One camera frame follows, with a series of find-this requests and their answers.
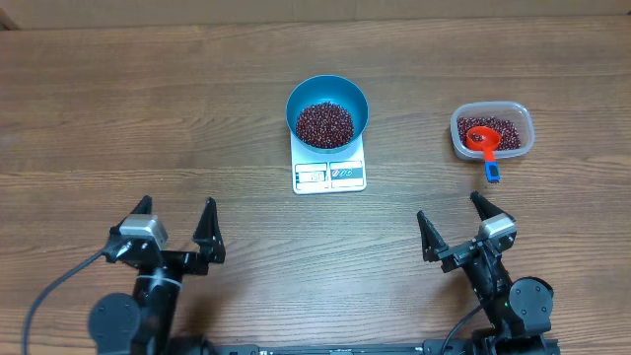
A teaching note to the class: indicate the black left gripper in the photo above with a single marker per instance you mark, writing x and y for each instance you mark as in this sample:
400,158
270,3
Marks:
206,236

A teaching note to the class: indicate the red measuring scoop blue handle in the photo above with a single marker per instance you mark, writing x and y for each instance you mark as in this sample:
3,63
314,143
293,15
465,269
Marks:
485,140

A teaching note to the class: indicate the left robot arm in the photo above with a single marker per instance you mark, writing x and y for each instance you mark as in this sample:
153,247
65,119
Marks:
141,323

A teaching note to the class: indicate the clear plastic food container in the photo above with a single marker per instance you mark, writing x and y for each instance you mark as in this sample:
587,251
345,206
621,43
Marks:
503,110

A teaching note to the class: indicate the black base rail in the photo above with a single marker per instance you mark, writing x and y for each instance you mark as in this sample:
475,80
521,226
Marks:
340,349

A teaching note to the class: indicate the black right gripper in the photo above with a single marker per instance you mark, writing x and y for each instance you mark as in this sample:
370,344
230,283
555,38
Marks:
435,247

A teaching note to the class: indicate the white digital kitchen scale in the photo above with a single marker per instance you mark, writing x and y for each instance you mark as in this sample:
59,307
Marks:
321,172

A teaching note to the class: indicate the red beans in bowl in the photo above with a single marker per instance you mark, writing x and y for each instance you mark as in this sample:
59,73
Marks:
325,126

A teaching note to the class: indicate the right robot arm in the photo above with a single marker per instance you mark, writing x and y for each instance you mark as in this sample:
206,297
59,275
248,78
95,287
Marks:
513,315

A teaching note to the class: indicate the blue plastic bowl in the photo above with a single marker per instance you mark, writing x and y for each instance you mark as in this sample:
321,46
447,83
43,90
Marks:
329,88

